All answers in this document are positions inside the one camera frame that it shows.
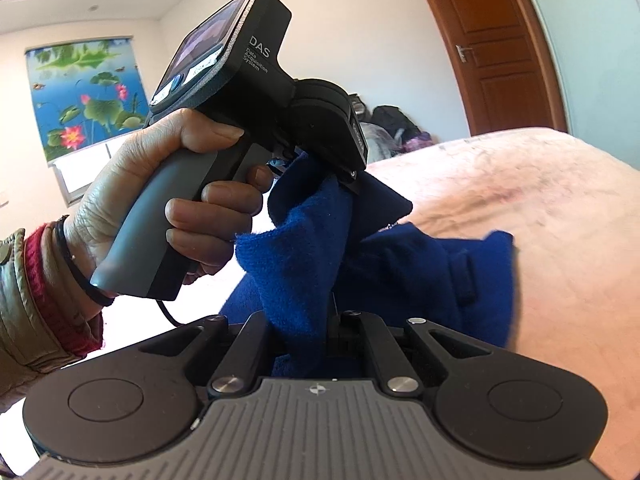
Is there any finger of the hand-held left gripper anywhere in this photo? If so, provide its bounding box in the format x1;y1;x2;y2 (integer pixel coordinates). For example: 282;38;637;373
336;167;367;197

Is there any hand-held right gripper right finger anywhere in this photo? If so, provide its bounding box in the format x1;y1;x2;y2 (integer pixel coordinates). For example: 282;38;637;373
327;310;495;397

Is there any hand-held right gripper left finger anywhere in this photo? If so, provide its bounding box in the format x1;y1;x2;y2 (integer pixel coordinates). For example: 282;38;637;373
139;310;287;397

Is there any blue fleece garment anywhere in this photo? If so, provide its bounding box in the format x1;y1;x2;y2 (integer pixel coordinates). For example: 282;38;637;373
218;152;517;378

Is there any person's left forearm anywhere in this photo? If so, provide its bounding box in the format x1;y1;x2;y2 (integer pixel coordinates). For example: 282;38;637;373
0;215;105;401

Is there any pile of clothes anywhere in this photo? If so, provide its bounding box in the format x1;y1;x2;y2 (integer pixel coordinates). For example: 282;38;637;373
357;122;433;163

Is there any person's left hand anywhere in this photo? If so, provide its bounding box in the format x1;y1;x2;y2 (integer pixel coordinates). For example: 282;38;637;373
64;108;267;315

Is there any black backpack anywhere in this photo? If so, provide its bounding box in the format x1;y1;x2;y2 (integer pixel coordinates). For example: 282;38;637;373
370;105;421;143

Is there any lotus print window blind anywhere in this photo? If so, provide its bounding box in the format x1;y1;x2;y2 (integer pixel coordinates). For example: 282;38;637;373
25;36;151;166

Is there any pink blanket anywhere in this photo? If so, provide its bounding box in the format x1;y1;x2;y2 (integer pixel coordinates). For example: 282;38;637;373
0;127;640;480

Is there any black wrist band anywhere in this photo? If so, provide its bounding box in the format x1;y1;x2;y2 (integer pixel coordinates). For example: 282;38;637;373
54;215;115;307

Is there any window under lotus blind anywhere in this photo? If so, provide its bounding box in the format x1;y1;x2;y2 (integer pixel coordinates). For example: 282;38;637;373
52;137;126;206

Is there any brown wooden door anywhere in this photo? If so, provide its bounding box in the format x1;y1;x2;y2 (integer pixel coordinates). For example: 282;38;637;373
410;0;568;137

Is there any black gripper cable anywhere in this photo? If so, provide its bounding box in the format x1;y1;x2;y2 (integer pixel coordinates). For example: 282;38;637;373
156;299;188;328

